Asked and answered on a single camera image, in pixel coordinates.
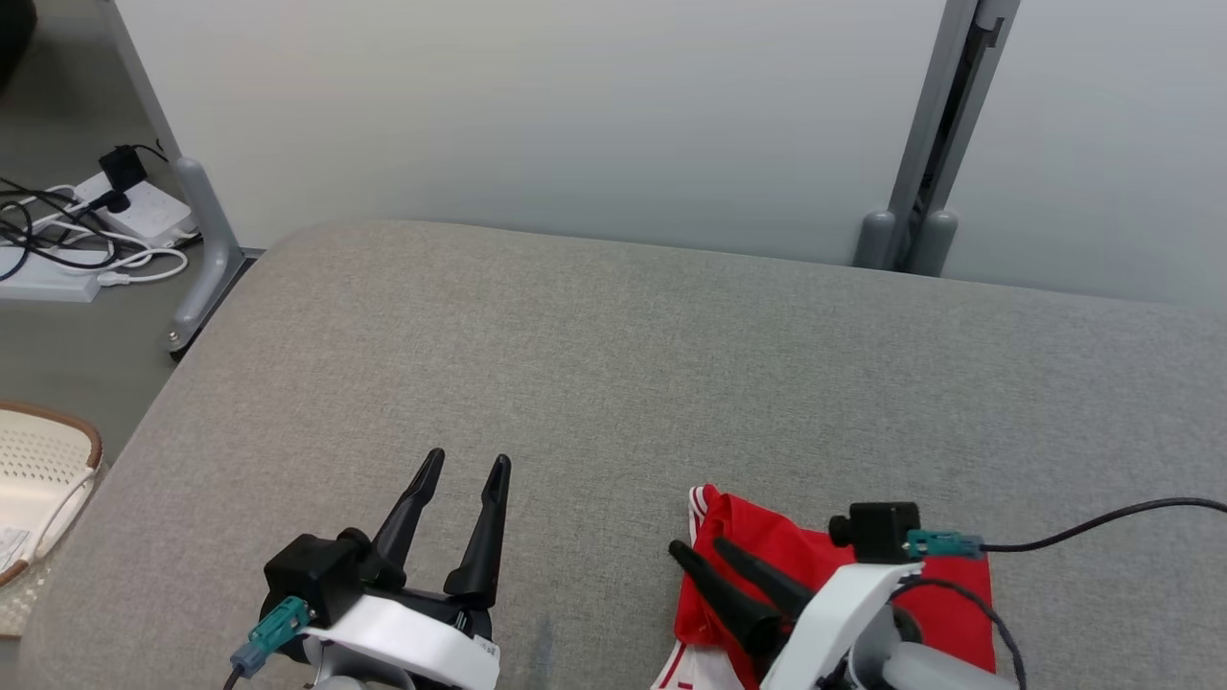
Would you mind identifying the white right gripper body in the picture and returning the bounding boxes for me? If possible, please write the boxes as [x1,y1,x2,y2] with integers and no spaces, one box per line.
[761,562,925,690]

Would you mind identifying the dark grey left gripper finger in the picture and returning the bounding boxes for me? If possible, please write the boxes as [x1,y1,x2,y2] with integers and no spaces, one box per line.
[368,447,448,588]
[442,453,513,610]

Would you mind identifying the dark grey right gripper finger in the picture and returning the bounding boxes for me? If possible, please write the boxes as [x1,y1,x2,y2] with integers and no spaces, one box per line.
[711,536,817,621]
[667,539,784,658]

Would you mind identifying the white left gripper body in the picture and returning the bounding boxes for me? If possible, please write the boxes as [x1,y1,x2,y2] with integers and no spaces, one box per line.
[299,580,503,690]

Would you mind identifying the red jersey with white stripes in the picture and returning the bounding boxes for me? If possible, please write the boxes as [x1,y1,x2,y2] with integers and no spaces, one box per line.
[652,484,996,690]

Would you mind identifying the grey partition support leg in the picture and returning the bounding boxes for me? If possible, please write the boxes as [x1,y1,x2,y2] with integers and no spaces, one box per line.
[96,0,247,357]

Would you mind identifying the white laundry basket brown rim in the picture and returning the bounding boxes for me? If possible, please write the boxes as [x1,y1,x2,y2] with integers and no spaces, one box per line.
[0,401,104,638]

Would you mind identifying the flat white power strip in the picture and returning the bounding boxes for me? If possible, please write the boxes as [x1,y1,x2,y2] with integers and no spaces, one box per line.
[0,244,104,304]

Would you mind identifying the black power adapter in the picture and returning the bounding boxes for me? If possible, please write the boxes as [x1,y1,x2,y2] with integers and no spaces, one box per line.
[99,144,151,193]

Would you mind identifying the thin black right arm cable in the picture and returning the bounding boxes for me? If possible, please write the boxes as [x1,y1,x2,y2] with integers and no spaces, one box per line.
[891,575,1029,690]

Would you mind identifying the black right cable teal connector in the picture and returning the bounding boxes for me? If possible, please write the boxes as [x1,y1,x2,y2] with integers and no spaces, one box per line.
[906,497,1227,561]

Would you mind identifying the black cable teal connector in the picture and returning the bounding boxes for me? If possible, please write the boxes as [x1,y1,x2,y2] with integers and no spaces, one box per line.
[906,497,1227,561]
[222,596,313,690]

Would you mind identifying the black left cable teal connector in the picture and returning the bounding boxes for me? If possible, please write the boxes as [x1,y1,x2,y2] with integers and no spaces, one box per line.
[222,596,313,690]

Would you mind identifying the grey partition post with feet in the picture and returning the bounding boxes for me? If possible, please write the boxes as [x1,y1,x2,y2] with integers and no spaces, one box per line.
[853,0,1022,279]

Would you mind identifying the white power cable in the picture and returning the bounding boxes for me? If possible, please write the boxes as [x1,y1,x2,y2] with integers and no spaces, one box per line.
[29,216,190,288]

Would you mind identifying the black power cable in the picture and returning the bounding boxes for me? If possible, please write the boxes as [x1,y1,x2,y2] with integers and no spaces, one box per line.
[0,175,130,281]

